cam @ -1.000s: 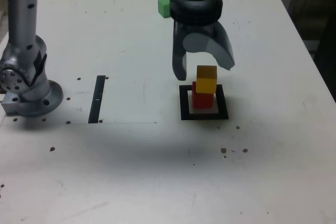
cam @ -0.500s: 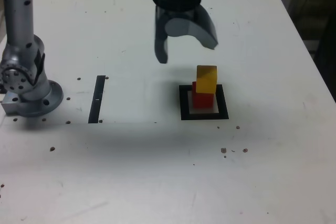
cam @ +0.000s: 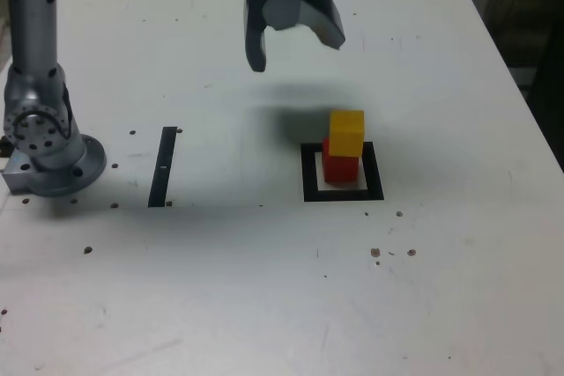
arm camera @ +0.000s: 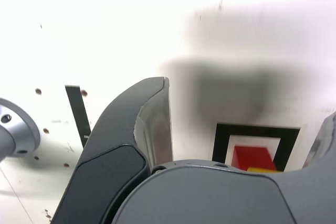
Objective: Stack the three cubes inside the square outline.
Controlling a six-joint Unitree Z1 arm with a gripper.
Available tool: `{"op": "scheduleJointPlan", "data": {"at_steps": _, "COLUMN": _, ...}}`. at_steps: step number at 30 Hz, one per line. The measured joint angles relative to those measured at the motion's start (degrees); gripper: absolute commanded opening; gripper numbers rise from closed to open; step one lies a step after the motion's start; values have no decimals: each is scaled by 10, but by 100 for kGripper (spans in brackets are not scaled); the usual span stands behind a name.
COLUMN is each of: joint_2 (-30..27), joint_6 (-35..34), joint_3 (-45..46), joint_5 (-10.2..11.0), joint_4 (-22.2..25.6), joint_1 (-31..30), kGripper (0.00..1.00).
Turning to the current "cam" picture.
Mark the black tape strip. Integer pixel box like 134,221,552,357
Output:
147,126,178,209

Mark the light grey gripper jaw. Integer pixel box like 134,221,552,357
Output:
262,0,347,52

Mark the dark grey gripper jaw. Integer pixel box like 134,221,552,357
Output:
243,0,271,73

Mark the yellow cube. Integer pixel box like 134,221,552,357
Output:
329,109,366,159

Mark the red cube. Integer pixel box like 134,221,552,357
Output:
321,136,360,185

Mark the black tape square outline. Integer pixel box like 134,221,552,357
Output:
301,141,385,203

